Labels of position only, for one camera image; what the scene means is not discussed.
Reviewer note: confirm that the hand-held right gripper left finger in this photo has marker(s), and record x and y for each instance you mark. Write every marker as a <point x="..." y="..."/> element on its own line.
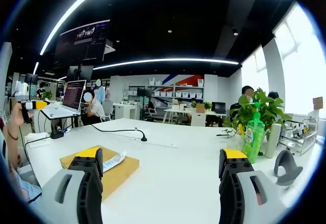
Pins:
<point x="66" y="198"/>

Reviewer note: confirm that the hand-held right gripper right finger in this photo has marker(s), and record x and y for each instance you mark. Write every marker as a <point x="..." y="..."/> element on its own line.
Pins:
<point x="239" y="196"/>

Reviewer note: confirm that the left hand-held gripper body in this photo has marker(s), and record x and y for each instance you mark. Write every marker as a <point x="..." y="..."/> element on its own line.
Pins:
<point x="21" y="91"/>

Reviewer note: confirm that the white toothpaste tube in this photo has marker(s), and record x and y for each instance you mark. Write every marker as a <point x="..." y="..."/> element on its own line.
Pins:
<point x="113" y="161"/>

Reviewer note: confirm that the small wooden board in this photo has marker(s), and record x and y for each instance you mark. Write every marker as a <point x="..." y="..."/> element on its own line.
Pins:
<point x="122" y="170"/>

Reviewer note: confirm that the person's left hand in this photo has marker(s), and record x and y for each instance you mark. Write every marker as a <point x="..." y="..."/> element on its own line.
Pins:
<point x="15" y="114"/>

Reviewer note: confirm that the small green desk plant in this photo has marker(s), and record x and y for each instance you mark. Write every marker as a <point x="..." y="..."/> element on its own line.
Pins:
<point x="47" y="94"/>

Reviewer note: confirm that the black desktop monitor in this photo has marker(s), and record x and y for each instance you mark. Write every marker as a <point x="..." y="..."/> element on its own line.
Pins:
<point x="219" y="107"/>
<point x="31" y="79"/>
<point x="144" y="91"/>

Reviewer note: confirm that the black oval desk device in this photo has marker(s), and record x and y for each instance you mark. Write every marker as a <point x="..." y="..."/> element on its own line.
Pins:
<point x="56" y="134"/>

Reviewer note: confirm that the white open laptop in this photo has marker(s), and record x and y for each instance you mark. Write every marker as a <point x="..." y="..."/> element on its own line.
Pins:
<point x="74" y="96"/>

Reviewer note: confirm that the black laptop stand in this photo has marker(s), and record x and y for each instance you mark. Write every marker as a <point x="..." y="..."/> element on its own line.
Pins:
<point x="74" y="122"/>

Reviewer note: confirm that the person's light blue shirt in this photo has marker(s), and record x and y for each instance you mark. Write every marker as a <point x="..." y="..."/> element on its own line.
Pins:
<point x="25" y="191"/>

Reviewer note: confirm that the small dark hanging monitor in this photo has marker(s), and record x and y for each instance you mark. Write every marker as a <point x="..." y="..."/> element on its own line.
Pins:
<point x="84" y="72"/>

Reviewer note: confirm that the green dish soap bottle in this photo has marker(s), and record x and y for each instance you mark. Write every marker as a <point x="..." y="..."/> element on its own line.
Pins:
<point x="252" y="142"/>

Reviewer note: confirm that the white chest-worn device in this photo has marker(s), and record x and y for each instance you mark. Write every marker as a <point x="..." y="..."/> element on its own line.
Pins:
<point x="3" y="147"/>

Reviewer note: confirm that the grey curved plastic stand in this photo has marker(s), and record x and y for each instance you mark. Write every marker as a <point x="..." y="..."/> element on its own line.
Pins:
<point x="286" y="157"/>

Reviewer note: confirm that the white cylindrical bottle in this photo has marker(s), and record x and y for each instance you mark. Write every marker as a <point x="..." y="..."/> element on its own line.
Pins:
<point x="272" y="140"/>

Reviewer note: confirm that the white table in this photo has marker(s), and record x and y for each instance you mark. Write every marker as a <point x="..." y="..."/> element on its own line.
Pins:
<point x="178" y="173"/>

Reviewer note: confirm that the grey office chair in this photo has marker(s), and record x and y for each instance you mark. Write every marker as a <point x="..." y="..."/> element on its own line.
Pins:
<point x="108" y="108"/>

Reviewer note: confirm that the large hanging monitor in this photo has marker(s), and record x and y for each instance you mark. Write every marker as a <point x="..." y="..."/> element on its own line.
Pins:
<point x="81" y="43"/>

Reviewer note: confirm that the white cabinet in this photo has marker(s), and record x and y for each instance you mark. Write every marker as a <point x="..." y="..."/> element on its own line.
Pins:
<point x="126" y="110"/>

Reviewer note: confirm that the long ceiling light strip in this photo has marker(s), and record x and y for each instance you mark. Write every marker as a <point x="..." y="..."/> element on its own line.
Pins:
<point x="165" y="60"/>
<point x="66" y="15"/>

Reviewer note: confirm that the white office desk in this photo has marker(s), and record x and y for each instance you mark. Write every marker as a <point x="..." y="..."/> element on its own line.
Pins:
<point x="196" y="118"/>

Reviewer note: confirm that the ceiling air conditioner unit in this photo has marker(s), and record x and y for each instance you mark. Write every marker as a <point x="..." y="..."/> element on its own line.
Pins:
<point x="109" y="46"/>

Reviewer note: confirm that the potted green plant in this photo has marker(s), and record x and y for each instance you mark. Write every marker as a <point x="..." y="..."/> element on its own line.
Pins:
<point x="267" y="107"/>

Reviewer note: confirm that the brown cardboard box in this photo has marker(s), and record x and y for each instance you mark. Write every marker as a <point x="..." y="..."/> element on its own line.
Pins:
<point x="200" y="108"/>

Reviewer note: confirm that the black gooseneck microphone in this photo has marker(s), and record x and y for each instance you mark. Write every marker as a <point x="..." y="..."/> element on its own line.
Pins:
<point x="144" y="139"/>

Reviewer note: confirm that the row of white storage bins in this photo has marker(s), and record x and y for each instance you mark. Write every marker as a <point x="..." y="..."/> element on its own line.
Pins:
<point x="178" y="94"/>

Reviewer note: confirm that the large window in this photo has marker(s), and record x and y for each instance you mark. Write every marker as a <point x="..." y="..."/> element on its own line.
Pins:
<point x="254" y="76"/>
<point x="303" y="68"/>

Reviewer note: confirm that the small brown box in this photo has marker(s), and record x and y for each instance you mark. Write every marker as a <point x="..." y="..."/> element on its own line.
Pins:
<point x="318" y="103"/>

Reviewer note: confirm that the white storage shelf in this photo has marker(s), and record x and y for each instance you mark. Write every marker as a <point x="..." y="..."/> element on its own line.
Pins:
<point x="178" y="87"/>

